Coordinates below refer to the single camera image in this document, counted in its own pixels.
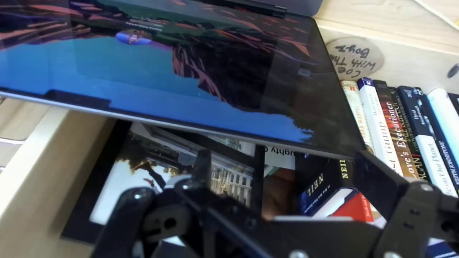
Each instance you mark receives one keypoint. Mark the cream spine book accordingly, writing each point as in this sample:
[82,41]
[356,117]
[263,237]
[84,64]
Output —
[356,113]

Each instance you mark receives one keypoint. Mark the red and white book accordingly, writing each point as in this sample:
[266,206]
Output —
[352,206]

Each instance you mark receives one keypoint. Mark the black laptop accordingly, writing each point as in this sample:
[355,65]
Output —
[144,73]

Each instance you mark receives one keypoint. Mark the black book red lettering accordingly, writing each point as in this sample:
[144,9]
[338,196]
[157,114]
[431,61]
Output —
[399,130]

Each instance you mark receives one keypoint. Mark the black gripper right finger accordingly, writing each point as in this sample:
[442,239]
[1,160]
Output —
[378,184]

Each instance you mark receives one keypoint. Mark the black book white lettering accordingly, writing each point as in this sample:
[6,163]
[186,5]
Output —
[325,184]

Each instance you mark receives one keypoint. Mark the light blue spine book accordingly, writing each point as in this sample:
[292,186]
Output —
[447,123]

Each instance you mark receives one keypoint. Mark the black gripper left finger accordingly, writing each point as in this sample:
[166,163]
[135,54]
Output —
[203,167]

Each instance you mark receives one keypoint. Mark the light wooden book box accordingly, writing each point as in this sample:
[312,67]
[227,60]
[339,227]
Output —
[38,192]

